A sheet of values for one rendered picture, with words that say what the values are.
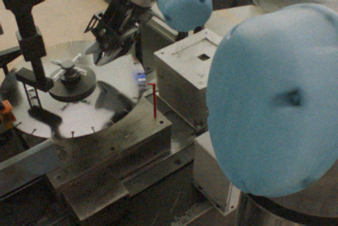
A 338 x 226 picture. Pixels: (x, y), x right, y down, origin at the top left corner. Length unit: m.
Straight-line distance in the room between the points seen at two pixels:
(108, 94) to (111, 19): 0.18
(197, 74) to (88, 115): 0.31
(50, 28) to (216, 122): 1.23
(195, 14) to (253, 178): 0.39
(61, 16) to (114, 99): 0.75
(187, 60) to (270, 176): 0.80
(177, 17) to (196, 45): 0.48
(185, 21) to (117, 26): 0.19
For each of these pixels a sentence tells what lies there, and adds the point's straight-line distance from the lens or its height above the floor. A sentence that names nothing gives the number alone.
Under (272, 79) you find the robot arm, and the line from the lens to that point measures 0.24.
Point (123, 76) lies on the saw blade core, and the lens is 0.91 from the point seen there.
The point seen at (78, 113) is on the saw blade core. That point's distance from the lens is 0.83.
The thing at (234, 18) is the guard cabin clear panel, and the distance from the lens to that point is 1.11.
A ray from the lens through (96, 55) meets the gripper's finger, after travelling 0.89.
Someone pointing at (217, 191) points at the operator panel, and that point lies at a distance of 0.88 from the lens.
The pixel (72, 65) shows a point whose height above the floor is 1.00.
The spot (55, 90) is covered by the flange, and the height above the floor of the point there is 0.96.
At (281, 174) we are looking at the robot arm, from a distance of 0.25.
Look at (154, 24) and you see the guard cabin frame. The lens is 1.40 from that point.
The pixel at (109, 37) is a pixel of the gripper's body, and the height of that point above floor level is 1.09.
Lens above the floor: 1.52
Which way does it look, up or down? 42 degrees down
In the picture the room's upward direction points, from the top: 7 degrees counter-clockwise
